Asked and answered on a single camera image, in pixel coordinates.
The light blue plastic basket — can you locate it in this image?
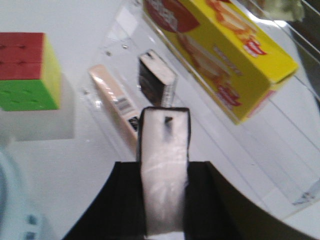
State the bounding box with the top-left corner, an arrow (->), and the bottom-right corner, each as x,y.
0,147 -> 56,240

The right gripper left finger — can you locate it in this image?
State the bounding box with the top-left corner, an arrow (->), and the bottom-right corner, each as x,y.
61,161 -> 147,240

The beige small carton box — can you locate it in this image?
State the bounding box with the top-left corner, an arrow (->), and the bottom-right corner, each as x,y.
88,64 -> 140,149

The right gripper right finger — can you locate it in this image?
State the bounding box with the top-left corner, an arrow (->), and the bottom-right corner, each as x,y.
183,161 -> 293,240

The colourful rubik's cube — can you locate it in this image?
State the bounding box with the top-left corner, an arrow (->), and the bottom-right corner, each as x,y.
0,32 -> 62,112

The yellow nabati wafer box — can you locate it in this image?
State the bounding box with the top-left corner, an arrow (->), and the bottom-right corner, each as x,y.
143,0 -> 298,124

